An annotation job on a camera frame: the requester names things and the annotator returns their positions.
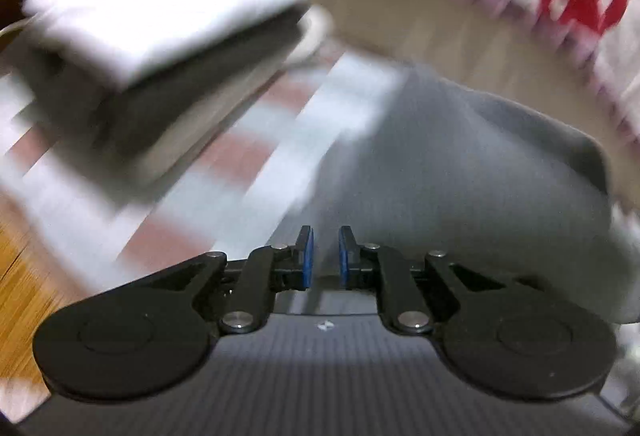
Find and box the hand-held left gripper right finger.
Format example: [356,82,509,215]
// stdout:
[338,225,541,336]

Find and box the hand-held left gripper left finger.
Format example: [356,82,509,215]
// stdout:
[115,225,314,336]

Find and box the grey sweatshirt with black print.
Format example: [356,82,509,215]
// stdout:
[270,66,640,324]

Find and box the printed blanket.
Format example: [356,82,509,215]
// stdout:
[0,43,640,422]

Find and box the stack of folded towels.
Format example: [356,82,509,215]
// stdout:
[25,3,312,159]

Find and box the white plush toy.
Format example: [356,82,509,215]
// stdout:
[285,8,334,67]

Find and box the white folded garment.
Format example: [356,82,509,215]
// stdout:
[22,0,319,89]

